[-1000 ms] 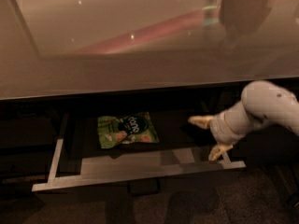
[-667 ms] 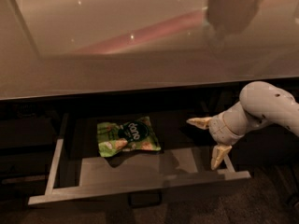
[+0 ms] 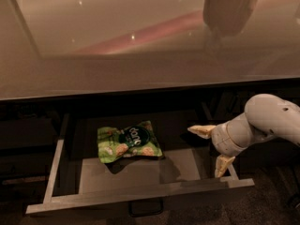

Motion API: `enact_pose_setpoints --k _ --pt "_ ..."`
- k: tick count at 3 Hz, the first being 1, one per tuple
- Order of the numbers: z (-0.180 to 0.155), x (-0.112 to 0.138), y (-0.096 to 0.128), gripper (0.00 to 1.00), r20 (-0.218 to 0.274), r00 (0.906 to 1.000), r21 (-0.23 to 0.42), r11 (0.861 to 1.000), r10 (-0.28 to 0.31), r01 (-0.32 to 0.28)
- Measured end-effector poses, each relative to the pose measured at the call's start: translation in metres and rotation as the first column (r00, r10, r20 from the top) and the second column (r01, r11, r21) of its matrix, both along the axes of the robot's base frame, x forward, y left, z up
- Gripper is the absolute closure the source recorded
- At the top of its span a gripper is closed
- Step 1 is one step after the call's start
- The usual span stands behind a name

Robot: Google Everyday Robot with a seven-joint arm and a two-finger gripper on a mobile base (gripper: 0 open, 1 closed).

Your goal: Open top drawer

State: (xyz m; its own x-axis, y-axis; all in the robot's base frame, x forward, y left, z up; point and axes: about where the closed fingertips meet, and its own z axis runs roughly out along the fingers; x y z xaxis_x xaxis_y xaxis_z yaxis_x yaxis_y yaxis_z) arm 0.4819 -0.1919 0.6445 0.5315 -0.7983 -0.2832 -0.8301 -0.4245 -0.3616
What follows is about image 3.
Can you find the green patterned cloth item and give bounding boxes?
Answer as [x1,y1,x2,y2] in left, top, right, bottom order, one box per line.
[97,121,163,164]

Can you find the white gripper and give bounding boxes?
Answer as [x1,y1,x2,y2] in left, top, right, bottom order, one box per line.
[187,122,246,178]

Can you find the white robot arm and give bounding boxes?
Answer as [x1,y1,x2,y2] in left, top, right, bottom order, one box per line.
[187,94,300,177]

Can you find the dark drawer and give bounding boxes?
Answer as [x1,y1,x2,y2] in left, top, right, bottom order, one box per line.
[26,109,254,219]
[0,152,53,176]
[0,175,49,203]
[0,118,57,150]

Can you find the dark right cabinet door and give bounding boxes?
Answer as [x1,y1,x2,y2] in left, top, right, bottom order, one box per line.
[217,90,294,171]

